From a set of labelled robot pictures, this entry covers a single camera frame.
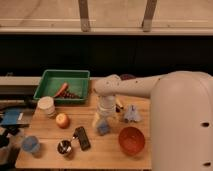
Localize black remote control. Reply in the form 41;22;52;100
74;126;91;151

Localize blue plastic cup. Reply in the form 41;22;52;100
21;136;40;154

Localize white stacked cups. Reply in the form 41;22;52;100
37;96;56;118

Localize orange apple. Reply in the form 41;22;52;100
56;113;70;129

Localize metal measuring cup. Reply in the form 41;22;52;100
57;137;75;157

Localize dark grapes bunch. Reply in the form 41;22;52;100
62;91;80;99

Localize blue sponge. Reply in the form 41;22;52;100
97;121;110;135

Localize yellow corn toy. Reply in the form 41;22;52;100
116;98;124;110

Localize grey blue cloth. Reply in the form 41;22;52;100
124;105;141;122

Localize red bowl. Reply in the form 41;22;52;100
118;127;145;156

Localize orange carrot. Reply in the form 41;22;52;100
53;83;68;98

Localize green plastic tray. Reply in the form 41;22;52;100
34;69;90;104

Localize blue box on floor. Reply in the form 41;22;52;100
0;109;32;126

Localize purple bowl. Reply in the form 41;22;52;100
120;74;136;80

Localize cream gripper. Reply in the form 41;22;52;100
92;112;115;129

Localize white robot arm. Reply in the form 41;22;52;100
94;71;213;171

